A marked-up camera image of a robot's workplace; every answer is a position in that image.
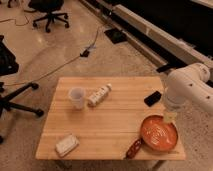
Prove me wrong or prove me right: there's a white wrapped packet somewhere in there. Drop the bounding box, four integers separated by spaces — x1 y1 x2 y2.
55 134 79 157

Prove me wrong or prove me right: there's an orange ceramic bowl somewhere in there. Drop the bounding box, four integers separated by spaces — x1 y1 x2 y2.
140 115 178 152

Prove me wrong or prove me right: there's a black smartphone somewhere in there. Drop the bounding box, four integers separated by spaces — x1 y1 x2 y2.
144 91 162 107

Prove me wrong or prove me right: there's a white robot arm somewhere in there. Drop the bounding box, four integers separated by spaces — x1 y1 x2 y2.
162 63 213 123

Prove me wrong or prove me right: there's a long white rail beam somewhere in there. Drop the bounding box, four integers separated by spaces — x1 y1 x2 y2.
79 0 213 79

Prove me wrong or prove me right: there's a white plastic bottle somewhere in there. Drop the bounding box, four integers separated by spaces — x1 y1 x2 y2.
88 84 112 107

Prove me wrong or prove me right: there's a black floor mat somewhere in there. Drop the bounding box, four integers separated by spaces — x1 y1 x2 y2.
105 28 126 44

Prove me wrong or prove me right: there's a wooden table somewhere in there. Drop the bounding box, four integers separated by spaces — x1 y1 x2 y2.
35 76 187 161

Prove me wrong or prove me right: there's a clear plastic cup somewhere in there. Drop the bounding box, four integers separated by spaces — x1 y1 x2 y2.
68 87 85 110

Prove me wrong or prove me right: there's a floor cable with plug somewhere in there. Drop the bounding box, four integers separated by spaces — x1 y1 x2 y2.
3 24 104 88

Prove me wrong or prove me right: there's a red patterned flat object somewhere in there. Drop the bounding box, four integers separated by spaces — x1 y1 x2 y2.
125 139 142 159

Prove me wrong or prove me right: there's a black chair on left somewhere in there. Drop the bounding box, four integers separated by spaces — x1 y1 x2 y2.
0 34 45 145

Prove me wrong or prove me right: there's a black office chair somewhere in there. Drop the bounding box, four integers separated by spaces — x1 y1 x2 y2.
28 0 69 33

